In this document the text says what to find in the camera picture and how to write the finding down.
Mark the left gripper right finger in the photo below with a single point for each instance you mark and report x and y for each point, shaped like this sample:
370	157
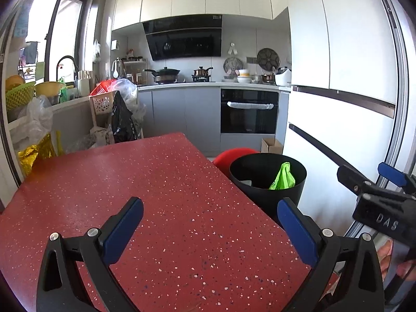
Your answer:
344	275

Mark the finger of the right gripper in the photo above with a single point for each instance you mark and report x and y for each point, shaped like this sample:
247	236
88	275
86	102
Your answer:
352	179
399	179

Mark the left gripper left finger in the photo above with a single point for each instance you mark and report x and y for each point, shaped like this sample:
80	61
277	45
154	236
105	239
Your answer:
60	286

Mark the green snack bag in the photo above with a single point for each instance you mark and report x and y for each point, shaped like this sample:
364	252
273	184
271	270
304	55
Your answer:
284	179

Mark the black trash bin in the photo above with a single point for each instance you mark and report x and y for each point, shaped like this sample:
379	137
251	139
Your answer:
253	175

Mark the black kitchen faucet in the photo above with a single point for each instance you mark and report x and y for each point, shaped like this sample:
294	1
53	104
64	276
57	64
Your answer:
66	69

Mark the white refrigerator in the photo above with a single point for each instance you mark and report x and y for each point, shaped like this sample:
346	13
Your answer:
352	100

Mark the cardboard box on floor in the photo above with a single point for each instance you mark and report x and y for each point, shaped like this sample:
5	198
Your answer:
271	146

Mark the gold foil bag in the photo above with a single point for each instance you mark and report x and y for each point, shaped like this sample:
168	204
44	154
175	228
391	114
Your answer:
36	152

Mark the black plastic bag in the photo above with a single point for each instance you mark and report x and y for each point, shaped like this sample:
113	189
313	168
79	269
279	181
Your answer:
122	125

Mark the white rice cooker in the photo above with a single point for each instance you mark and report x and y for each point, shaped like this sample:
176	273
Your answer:
283	76

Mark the black built-in oven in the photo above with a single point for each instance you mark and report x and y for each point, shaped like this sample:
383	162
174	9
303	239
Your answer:
246	111

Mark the clear plastic bag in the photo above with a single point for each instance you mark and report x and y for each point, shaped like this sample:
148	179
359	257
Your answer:
35	122

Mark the beige plastic basket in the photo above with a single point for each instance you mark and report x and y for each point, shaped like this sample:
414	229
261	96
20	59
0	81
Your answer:
101	104

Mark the yellow bowl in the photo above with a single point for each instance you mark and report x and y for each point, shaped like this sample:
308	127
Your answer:
49	89

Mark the green woven basket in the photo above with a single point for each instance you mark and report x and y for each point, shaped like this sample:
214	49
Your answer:
20	96

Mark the black frying pan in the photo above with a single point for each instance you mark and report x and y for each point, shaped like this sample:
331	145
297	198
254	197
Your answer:
164	76

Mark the black range hood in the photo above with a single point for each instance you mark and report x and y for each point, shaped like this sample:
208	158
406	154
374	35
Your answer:
196	35

